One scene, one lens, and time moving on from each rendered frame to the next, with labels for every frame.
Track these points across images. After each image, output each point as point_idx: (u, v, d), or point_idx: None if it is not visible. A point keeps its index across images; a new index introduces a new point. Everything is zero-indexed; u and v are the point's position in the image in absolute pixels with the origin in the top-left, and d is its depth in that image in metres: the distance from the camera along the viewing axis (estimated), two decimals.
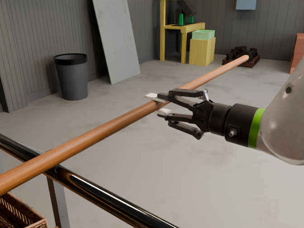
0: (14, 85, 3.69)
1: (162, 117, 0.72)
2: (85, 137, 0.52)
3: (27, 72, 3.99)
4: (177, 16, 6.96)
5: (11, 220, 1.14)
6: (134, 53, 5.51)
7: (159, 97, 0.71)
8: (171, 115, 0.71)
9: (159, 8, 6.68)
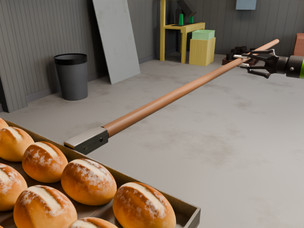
0: (14, 85, 3.69)
1: (243, 68, 1.25)
2: (220, 69, 1.05)
3: (27, 72, 3.99)
4: (177, 16, 6.96)
5: None
6: (134, 53, 5.51)
7: (243, 55, 1.23)
8: (249, 66, 1.24)
9: (159, 8, 6.68)
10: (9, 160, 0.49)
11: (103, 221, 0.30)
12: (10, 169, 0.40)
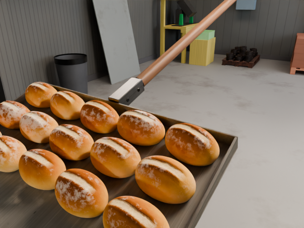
0: (14, 85, 3.69)
1: None
2: None
3: (27, 72, 3.99)
4: (177, 16, 6.96)
5: None
6: (134, 53, 5.51)
7: None
8: None
9: (159, 8, 6.68)
10: (68, 119, 0.58)
11: (164, 157, 0.39)
12: (76, 128, 0.48)
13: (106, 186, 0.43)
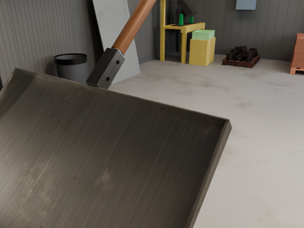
0: None
1: None
2: None
3: None
4: (177, 16, 6.96)
5: None
6: (134, 53, 5.51)
7: None
8: None
9: (159, 8, 6.68)
10: None
11: None
12: None
13: (101, 192, 0.42)
